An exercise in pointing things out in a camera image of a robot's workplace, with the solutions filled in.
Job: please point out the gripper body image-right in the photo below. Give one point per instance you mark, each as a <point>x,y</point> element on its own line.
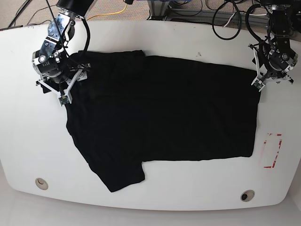
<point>272,66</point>

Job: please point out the left table cable grommet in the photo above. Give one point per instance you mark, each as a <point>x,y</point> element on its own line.
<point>41,184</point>

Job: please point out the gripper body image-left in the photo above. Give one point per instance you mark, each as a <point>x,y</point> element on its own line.
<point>62,84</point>

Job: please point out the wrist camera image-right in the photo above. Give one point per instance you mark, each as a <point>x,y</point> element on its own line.
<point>258,84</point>

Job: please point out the red tape rectangle marking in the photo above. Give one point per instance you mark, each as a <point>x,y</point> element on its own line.
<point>271,148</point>

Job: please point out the black t-shirt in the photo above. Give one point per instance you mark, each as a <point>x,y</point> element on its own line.
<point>134,108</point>

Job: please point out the aluminium frame stand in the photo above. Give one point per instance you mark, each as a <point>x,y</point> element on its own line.
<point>164,9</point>

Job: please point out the right table cable grommet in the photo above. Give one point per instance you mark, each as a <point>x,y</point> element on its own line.
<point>247,196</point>

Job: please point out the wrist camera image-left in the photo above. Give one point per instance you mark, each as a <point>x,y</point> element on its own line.
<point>63,100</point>

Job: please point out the table cable grommet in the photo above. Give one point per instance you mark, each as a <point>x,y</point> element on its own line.
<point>247,196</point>
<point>41,184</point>

